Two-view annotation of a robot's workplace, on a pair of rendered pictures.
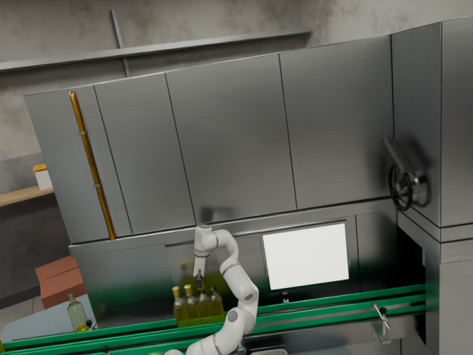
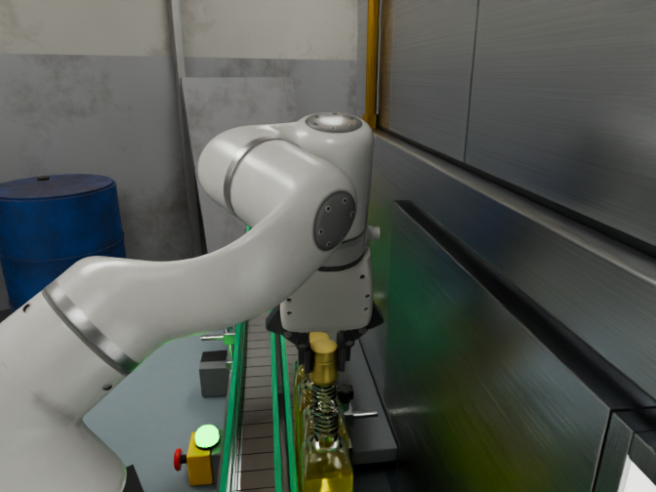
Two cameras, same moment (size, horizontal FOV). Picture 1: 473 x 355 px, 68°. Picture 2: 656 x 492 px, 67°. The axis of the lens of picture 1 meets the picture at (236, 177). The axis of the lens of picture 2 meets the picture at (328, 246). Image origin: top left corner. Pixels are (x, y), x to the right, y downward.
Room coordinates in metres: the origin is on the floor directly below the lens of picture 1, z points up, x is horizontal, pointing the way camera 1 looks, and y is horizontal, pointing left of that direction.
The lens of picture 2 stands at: (1.38, -0.26, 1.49)
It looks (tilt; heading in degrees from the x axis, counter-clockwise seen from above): 19 degrees down; 81
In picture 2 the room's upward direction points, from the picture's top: straight up
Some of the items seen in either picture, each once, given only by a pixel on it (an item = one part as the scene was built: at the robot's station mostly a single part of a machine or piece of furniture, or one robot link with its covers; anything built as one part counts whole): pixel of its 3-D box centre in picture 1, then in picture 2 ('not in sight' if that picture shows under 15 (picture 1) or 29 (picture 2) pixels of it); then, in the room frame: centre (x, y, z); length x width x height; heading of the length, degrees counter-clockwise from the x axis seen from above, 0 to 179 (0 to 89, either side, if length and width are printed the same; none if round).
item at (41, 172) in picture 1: (57, 173); not in sight; (3.62, 1.83, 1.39); 0.39 x 0.32 x 0.22; 115
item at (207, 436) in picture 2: not in sight; (206, 435); (1.28, 0.54, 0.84); 0.04 x 0.04 x 0.03
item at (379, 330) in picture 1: (381, 326); not in sight; (1.30, -0.54, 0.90); 0.17 x 0.05 x 0.23; 178
